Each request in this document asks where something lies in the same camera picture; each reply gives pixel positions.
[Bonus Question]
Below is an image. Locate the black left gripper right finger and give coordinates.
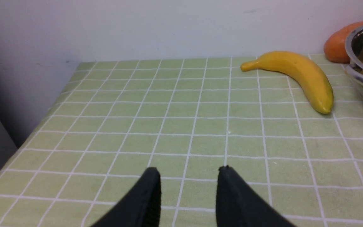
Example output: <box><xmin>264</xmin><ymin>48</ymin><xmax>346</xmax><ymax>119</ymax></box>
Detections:
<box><xmin>216</xmin><ymin>166</ymin><xmax>295</xmax><ymax>227</ymax></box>

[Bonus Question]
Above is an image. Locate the green checked tablecloth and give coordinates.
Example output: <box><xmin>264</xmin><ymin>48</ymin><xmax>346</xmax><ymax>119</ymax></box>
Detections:
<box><xmin>0</xmin><ymin>55</ymin><xmax>363</xmax><ymax>227</ymax></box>

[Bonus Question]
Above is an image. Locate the orange fruit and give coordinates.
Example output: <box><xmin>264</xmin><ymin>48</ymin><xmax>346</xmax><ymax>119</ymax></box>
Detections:
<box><xmin>324</xmin><ymin>21</ymin><xmax>363</xmax><ymax>64</ymax></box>

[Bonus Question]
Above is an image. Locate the yellow banana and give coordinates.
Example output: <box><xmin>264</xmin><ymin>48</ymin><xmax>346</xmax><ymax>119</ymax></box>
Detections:
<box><xmin>240</xmin><ymin>51</ymin><xmax>334</xmax><ymax>114</ymax></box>

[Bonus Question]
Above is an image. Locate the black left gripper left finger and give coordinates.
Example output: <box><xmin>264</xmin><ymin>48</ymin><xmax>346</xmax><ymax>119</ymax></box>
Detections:
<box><xmin>92</xmin><ymin>167</ymin><xmax>162</xmax><ymax>227</ymax></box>

